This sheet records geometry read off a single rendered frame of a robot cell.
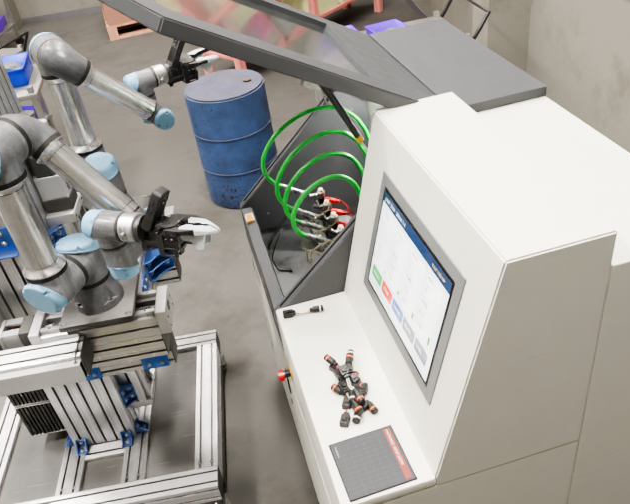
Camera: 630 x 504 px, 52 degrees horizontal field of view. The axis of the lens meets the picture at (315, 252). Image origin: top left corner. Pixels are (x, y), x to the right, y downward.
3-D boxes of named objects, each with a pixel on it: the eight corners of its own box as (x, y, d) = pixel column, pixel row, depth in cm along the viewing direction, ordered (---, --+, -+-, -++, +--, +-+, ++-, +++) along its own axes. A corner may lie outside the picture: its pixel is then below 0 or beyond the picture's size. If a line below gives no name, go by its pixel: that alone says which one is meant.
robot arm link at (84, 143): (88, 190, 238) (31, 44, 206) (77, 176, 249) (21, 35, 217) (119, 178, 243) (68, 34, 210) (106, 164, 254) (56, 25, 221)
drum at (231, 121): (287, 167, 468) (268, 62, 422) (279, 207, 427) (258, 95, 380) (217, 173, 475) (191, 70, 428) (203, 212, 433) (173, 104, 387)
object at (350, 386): (317, 365, 176) (314, 351, 173) (354, 355, 178) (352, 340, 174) (341, 430, 158) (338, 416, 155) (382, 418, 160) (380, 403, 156)
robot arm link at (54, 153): (13, 116, 174) (156, 236, 185) (-15, 136, 166) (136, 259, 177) (27, 89, 166) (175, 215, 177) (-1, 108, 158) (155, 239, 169)
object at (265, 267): (248, 242, 261) (241, 208, 251) (259, 239, 261) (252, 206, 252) (281, 344, 211) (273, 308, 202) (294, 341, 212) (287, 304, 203)
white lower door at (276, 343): (274, 358, 303) (246, 241, 262) (279, 357, 303) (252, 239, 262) (308, 472, 251) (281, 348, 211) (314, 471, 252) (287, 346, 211)
